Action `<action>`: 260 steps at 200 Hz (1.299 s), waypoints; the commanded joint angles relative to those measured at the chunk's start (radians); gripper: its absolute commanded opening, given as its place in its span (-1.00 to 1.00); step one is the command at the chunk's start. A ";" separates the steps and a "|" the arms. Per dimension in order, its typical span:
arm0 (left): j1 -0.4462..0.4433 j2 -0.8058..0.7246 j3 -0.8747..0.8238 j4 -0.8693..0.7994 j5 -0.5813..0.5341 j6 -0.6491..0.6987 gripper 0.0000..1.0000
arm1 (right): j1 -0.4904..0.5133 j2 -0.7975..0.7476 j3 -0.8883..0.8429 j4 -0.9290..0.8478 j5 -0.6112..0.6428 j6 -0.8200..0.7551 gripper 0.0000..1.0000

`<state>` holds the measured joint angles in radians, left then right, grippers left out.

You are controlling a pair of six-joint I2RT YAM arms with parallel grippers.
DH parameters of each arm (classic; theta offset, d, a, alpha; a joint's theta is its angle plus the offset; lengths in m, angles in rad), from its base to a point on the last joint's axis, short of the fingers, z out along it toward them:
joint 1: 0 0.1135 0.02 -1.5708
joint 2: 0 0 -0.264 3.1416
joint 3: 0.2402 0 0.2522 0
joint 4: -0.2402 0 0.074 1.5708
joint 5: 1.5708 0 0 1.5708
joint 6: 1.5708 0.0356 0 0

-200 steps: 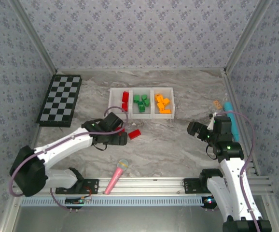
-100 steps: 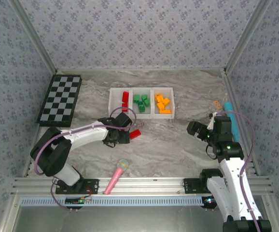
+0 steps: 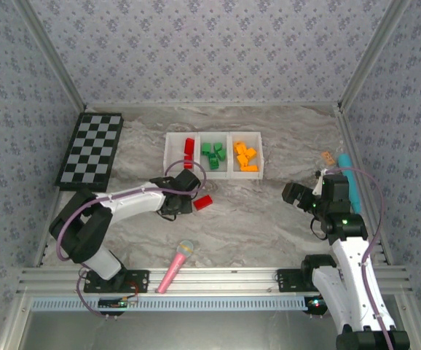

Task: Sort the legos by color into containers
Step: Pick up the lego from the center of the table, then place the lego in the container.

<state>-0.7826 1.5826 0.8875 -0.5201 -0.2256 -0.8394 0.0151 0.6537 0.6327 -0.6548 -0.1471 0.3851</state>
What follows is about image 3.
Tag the aluminium back rail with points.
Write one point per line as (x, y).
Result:
(210, 105)

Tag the long green lego brick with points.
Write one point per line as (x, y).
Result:
(213, 161)

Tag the white plastic container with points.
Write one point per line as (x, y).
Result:
(205, 171)
(176, 156)
(259, 156)

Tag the long orange lego brick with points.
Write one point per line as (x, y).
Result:
(249, 168)

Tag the pink toy microphone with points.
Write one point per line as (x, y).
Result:
(176, 266)

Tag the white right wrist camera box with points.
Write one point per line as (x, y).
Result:
(319, 184)

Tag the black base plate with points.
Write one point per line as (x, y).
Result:
(287, 280)
(141, 280)

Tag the black grey chessboard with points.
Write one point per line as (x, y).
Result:
(90, 146)

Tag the teal cylindrical toy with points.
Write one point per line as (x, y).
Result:
(355, 197)

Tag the right circuit board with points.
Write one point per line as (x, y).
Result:
(315, 303)

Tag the left circuit board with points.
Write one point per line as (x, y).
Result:
(117, 302)

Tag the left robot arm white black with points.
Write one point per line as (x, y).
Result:
(86, 233)

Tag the aluminium side rail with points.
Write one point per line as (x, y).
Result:
(348, 131)

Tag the rounded orange lego brick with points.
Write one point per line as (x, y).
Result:
(238, 146)

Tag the aluminium frame post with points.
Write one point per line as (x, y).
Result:
(53, 54)
(372, 54)

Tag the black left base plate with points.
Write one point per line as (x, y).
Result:
(141, 280)

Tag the small green lego brick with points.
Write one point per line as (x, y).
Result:
(218, 146)

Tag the circuit board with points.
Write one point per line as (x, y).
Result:
(117, 302)
(315, 303)

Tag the small orange flat tile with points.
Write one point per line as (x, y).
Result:
(328, 157)

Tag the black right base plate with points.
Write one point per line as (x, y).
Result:
(287, 280)

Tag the aluminium front rail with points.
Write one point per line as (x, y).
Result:
(232, 280)

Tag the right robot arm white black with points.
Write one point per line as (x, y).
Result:
(352, 284)

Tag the small red lego brick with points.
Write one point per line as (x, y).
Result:
(188, 163)

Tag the grey metal panel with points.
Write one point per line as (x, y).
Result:
(214, 331)

